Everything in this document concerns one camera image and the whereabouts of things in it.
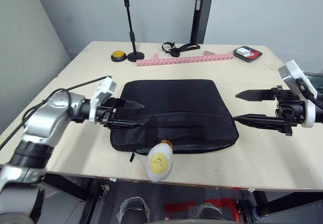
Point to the dark plastic-wrapped rounded shape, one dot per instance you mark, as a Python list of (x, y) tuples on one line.
[(133, 210), (208, 214)]

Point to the small pink wedge piece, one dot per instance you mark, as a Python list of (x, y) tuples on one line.
[(208, 53)]

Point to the long pink ruler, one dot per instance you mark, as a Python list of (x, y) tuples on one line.
[(181, 60)]

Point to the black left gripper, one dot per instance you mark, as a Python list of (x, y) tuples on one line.
[(108, 110)]

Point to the small white box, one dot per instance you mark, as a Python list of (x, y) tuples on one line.
[(243, 50)]

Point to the yellow button black base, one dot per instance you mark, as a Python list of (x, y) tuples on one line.
[(118, 54)]

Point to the black laptop bag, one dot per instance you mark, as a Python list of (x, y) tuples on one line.
[(171, 100)]

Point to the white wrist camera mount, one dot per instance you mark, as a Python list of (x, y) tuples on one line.
[(101, 95), (295, 68)]

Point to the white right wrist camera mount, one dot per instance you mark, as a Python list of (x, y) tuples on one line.
[(295, 68)]

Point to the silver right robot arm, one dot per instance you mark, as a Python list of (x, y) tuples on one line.
[(319, 113)]

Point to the black table frame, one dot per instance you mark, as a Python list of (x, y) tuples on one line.
[(63, 186)]

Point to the black phone holder stand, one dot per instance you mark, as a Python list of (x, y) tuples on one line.
[(135, 56)]

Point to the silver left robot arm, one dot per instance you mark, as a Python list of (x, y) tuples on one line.
[(43, 118)]

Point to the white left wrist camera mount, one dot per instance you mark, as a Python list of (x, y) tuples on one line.
[(101, 95)]

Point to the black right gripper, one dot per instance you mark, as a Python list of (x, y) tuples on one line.
[(290, 108)]

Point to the black tray red inside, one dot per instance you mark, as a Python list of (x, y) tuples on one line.
[(248, 60)]

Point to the black zipper pull tab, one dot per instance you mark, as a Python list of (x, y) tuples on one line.
[(132, 157)]

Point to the white egg plush toy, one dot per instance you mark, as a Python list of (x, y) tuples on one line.
[(159, 163)]

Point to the black vertical post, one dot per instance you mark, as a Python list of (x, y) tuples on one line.
[(202, 24)]

